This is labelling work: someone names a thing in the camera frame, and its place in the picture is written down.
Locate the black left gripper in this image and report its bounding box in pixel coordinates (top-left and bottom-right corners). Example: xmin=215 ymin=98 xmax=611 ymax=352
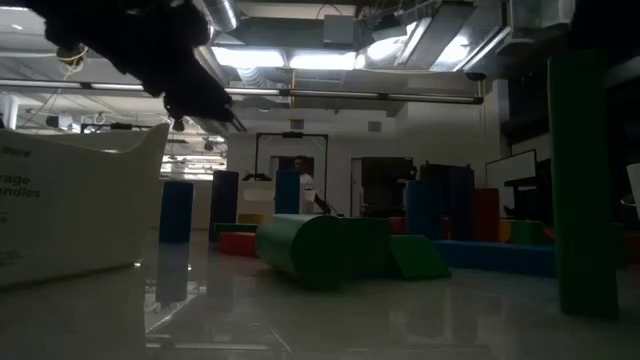
xmin=24 ymin=0 xmax=248 ymax=134

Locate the red flat block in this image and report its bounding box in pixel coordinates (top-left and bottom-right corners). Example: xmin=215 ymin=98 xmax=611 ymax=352
xmin=218 ymin=231 xmax=261 ymax=260

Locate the ceiling light panel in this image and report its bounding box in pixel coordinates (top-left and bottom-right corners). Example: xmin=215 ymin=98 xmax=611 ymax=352
xmin=212 ymin=46 xmax=286 ymax=70
xmin=289 ymin=51 xmax=357 ymax=71

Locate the white rectangular duct box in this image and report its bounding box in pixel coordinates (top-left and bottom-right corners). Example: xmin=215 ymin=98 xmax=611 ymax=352
xmin=509 ymin=0 xmax=576 ymax=31

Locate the blue long rectangular block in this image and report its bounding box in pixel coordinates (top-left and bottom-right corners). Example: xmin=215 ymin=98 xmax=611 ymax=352
xmin=433 ymin=239 xmax=557 ymax=279

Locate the white plastic storage bin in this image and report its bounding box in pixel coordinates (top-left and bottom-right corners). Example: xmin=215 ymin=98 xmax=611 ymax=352
xmin=192 ymin=179 xmax=214 ymax=231
xmin=238 ymin=179 xmax=277 ymax=217
xmin=624 ymin=162 xmax=640 ymax=221
xmin=0 ymin=123 xmax=171 ymax=290

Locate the red rectangular block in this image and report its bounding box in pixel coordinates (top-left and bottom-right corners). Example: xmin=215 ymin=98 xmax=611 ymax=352
xmin=473 ymin=188 xmax=501 ymax=244

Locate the rectangular metal ceiling duct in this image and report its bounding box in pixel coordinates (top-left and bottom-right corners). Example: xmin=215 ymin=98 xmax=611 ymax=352
xmin=357 ymin=0 xmax=514 ymax=74

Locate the green square block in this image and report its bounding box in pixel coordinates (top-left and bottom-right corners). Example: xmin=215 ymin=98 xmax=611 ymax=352
xmin=213 ymin=222 xmax=261 ymax=239

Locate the green cube block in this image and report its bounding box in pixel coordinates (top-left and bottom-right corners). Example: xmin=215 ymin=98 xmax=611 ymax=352
xmin=344 ymin=216 xmax=394 ymax=279

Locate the blue cylinder block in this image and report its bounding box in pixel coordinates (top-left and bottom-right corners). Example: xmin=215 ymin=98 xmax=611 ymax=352
xmin=159 ymin=180 xmax=195 ymax=245
xmin=405 ymin=179 xmax=445 ymax=241

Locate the green rectangular block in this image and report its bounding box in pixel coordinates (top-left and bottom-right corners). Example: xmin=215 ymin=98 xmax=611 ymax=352
xmin=547 ymin=49 xmax=621 ymax=321

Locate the black gantry frame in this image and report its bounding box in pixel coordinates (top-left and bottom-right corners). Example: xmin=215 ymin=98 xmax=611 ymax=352
xmin=254 ymin=131 xmax=330 ymax=201

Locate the dark cabinet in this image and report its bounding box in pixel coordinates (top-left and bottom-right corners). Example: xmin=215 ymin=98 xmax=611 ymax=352
xmin=359 ymin=156 xmax=417 ymax=219
xmin=418 ymin=162 xmax=476 ymax=241

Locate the green triangular block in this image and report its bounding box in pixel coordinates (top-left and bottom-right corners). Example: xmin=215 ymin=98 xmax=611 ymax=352
xmin=389 ymin=234 xmax=452 ymax=280

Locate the white column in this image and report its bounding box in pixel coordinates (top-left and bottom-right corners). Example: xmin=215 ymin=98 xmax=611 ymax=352
xmin=0 ymin=93 xmax=20 ymax=131

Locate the whiteboard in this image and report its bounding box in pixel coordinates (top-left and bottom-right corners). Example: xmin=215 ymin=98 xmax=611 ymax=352
xmin=485 ymin=148 xmax=539 ymax=220

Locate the green cylinder block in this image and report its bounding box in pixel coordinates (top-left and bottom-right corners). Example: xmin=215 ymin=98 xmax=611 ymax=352
xmin=254 ymin=213 xmax=351 ymax=292

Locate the long horizontal ceiling pipe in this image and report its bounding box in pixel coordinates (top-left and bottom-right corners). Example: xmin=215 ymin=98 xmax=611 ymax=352
xmin=0 ymin=78 xmax=485 ymax=106

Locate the purple rectangular block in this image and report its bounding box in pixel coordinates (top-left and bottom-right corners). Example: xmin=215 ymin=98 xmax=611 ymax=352
xmin=209 ymin=169 xmax=240 ymax=242

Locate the black ceiling device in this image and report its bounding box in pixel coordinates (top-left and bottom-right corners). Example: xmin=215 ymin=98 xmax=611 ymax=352
xmin=54 ymin=42 xmax=90 ymax=67

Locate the person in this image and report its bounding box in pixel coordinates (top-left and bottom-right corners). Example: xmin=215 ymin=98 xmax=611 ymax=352
xmin=292 ymin=154 xmax=317 ymax=216

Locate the round silver ceiling duct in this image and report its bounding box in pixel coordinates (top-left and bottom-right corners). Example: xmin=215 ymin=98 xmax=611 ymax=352
xmin=192 ymin=0 xmax=241 ymax=32

